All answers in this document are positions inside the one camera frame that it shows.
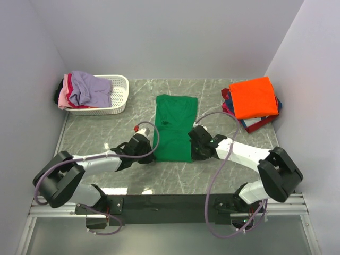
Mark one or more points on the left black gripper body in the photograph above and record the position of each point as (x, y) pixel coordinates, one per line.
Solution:
(146, 149)

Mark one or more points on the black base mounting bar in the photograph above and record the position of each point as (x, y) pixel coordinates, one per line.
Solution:
(164, 209)

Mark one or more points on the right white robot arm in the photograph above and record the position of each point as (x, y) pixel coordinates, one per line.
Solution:
(279, 175)

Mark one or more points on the black t shirt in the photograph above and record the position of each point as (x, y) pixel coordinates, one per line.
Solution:
(57, 92)

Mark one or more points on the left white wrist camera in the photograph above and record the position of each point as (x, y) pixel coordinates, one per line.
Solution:
(142, 131)

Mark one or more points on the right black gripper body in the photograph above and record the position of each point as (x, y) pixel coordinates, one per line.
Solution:
(196, 152)

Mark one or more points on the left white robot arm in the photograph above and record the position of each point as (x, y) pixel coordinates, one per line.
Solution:
(59, 181)

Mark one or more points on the lilac t shirt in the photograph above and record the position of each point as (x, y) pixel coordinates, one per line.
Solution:
(105, 91)

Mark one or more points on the orange folded t shirt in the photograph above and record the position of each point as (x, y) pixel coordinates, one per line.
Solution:
(254, 98)

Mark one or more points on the magenta t shirt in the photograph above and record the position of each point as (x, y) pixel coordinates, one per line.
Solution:
(70, 87)

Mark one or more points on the white folded t shirt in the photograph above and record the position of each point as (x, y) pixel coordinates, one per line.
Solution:
(251, 121)

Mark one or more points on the aluminium rail frame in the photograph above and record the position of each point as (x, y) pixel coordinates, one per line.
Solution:
(285, 228)

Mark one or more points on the pink t shirt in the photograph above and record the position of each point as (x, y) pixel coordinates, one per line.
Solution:
(62, 99)

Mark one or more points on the dark red folded t shirt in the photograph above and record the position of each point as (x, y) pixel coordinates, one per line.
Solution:
(226, 93)

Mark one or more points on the green t shirt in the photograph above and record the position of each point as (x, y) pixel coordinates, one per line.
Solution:
(175, 116)

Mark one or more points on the white plastic laundry basket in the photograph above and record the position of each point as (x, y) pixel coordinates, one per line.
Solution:
(118, 98)

